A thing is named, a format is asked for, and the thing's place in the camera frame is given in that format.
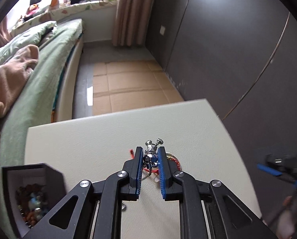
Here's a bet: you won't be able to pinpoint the red cord bracelet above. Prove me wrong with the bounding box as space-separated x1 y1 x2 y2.
128 149 183 182

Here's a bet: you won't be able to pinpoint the silver metal charm keychain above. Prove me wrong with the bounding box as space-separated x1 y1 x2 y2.
143 138 164 171

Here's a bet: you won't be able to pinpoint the pile of beaded bracelets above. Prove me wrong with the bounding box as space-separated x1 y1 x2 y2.
15 183 51 228

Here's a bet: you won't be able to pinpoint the black jewelry box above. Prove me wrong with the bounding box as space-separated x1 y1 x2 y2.
2 164 66 238

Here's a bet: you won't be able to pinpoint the right hand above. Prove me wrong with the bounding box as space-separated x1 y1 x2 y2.
276 194 297 238

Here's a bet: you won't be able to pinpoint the flattened cardboard sheets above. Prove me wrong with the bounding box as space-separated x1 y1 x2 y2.
92 60 183 116

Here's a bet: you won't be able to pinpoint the green bed mattress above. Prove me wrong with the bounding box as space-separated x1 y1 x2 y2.
0 17 85 239

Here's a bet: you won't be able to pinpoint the pink fleece blanket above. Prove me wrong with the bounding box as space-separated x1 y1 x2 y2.
0 45 39 118

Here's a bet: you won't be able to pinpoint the light green quilt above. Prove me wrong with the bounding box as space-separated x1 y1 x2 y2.
0 21 57 65

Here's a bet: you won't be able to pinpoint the right pink curtain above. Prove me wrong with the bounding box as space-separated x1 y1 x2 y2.
112 0 154 46

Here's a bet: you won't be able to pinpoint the pink curtain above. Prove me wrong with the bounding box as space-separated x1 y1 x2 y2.
0 16 12 48
112 0 154 46

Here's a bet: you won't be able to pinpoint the patterned window seat cushion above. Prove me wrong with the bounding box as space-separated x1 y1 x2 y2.
9 0 118 37

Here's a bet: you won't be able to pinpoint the orange item on sill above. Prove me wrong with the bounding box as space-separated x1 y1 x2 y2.
49 0 60 10

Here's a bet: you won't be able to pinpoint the left pink curtain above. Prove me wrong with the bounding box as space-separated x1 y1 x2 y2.
0 16 12 48

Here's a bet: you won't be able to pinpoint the white wall socket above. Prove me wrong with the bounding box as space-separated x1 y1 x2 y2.
159 26 166 36

